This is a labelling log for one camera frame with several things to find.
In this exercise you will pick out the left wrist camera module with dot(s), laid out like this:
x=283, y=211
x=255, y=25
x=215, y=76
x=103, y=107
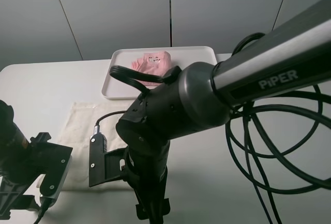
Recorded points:
x=51, y=160

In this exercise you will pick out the cream white towel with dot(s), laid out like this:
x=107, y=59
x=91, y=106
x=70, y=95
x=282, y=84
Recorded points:
x=77, y=133

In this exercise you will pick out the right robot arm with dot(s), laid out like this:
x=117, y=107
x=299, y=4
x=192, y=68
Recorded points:
x=204, y=96

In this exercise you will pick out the white rectangular plastic tray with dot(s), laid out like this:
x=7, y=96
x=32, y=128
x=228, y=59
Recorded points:
x=113, y=88

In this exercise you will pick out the pink towel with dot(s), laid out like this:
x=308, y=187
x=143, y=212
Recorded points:
x=153, y=63

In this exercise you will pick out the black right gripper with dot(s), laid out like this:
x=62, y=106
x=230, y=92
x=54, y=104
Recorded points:
x=147, y=176

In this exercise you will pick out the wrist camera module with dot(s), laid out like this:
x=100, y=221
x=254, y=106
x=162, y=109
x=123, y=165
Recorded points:
x=51, y=160
x=104, y=166

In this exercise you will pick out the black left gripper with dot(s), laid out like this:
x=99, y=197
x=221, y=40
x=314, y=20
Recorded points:
x=17, y=170

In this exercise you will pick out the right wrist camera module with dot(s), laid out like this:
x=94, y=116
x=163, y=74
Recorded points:
x=104, y=166

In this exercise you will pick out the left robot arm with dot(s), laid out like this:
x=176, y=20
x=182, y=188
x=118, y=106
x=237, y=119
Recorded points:
x=8, y=127

